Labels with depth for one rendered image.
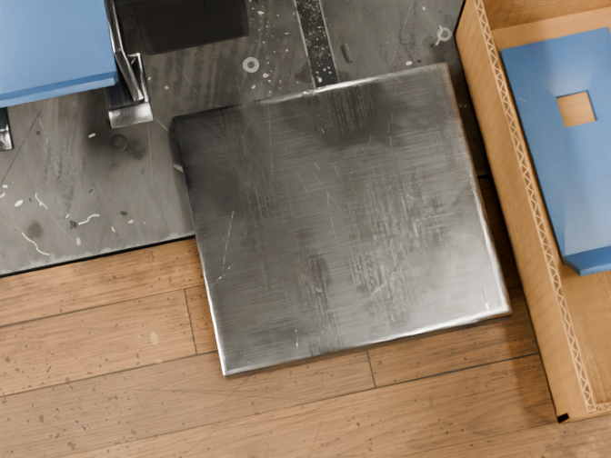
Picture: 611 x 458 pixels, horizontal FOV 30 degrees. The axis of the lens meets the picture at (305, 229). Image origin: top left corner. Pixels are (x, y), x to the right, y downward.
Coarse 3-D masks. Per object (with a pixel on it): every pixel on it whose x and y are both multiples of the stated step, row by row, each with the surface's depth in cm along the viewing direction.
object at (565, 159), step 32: (608, 32) 71; (512, 64) 70; (544, 64) 70; (576, 64) 70; (608, 64) 70; (544, 96) 70; (608, 96) 70; (544, 128) 69; (576, 128) 69; (608, 128) 69; (544, 160) 69; (576, 160) 69; (608, 160) 69; (544, 192) 68; (576, 192) 68; (608, 192) 68; (576, 224) 68; (608, 224) 68; (576, 256) 67; (608, 256) 66
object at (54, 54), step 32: (0, 0) 63; (32, 0) 63; (64, 0) 63; (96, 0) 63; (0, 32) 62; (32, 32) 62; (64, 32) 62; (96, 32) 62; (0, 64) 62; (32, 64) 62; (64, 64) 62; (96, 64) 62; (0, 96) 60; (32, 96) 59
